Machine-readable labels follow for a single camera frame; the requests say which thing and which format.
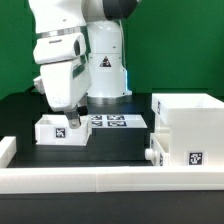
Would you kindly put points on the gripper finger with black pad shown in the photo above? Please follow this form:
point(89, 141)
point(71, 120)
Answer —
point(82, 110)
point(73, 119)

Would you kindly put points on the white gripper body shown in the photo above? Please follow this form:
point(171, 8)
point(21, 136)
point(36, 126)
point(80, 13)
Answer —
point(63, 69)

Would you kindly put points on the white drawer tray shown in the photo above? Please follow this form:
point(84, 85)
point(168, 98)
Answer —
point(158, 152)
point(55, 130)

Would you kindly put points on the white front drawer tray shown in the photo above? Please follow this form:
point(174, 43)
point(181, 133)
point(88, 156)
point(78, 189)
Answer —
point(158, 152)

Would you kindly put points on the white drawer cabinet box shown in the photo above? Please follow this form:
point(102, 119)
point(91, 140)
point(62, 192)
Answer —
point(195, 125)

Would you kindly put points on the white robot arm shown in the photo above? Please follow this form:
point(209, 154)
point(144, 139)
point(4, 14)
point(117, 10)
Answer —
point(100, 23)

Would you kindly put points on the white marker tag sheet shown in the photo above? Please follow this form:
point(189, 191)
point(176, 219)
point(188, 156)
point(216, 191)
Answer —
point(118, 121)

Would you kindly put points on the white left fence bar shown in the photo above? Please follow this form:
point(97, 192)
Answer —
point(7, 150)

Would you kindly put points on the white fence bar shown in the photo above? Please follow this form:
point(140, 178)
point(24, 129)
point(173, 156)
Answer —
point(109, 179)
point(7, 150)

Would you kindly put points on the white front fence bar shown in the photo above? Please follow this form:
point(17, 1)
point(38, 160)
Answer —
point(109, 179)

